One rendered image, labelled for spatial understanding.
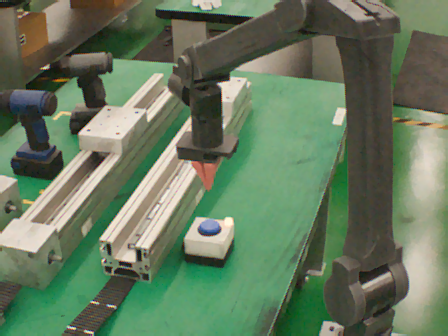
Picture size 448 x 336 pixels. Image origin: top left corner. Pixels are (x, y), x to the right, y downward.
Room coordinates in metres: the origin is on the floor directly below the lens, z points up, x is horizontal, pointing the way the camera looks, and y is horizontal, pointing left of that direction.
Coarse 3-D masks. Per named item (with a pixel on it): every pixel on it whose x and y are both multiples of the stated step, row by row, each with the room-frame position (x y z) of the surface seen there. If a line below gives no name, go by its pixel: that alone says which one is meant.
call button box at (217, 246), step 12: (192, 228) 1.12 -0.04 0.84; (228, 228) 1.11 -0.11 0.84; (192, 240) 1.08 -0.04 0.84; (204, 240) 1.08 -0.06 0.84; (216, 240) 1.07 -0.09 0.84; (228, 240) 1.09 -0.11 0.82; (192, 252) 1.08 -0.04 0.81; (204, 252) 1.07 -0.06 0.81; (216, 252) 1.06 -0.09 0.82; (228, 252) 1.09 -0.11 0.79; (204, 264) 1.07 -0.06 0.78; (216, 264) 1.06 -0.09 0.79
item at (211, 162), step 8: (184, 152) 1.09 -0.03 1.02; (192, 152) 1.09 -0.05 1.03; (200, 152) 1.08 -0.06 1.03; (184, 160) 1.09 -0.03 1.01; (192, 160) 1.09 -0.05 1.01; (200, 160) 1.08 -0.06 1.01; (208, 160) 1.08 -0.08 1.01; (216, 160) 1.08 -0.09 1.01; (208, 168) 1.08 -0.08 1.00; (216, 168) 1.12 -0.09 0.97; (208, 176) 1.09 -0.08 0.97; (208, 184) 1.10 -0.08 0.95
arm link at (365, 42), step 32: (320, 0) 0.77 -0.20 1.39; (352, 0) 0.78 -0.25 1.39; (320, 32) 0.77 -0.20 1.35; (352, 32) 0.71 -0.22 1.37; (384, 32) 0.72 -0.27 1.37; (352, 64) 0.72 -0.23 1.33; (384, 64) 0.71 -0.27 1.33; (352, 96) 0.72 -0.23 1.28; (384, 96) 0.71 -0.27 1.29; (352, 128) 0.72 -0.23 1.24; (384, 128) 0.70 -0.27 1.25; (352, 160) 0.71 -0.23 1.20; (384, 160) 0.69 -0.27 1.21; (352, 192) 0.71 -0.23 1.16; (384, 192) 0.68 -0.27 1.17; (352, 224) 0.70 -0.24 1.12; (384, 224) 0.67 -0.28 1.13; (352, 256) 0.68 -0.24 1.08; (384, 256) 0.67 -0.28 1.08; (352, 288) 0.64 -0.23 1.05; (352, 320) 0.63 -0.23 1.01
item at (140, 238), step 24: (240, 120) 1.65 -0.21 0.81; (168, 168) 1.34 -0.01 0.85; (192, 168) 1.31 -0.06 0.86; (144, 192) 1.23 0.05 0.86; (168, 192) 1.26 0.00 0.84; (192, 192) 1.27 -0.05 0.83; (120, 216) 1.14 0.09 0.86; (144, 216) 1.20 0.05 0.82; (168, 216) 1.13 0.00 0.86; (120, 240) 1.09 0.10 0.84; (144, 240) 1.05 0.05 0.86; (168, 240) 1.12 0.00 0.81; (120, 264) 1.06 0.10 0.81; (144, 264) 1.03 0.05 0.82
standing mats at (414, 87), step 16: (160, 32) 4.85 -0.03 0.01; (416, 32) 4.67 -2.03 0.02; (144, 48) 4.50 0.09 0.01; (160, 48) 4.47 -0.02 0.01; (416, 48) 4.33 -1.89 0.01; (432, 48) 4.33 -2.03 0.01; (416, 64) 4.01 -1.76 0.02; (432, 64) 4.01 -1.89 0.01; (400, 80) 3.74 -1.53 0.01; (416, 80) 3.73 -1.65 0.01; (432, 80) 3.73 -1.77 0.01; (400, 96) 3.49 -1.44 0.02; (416, 96) 3.48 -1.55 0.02; (432, 96) 3.48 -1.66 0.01
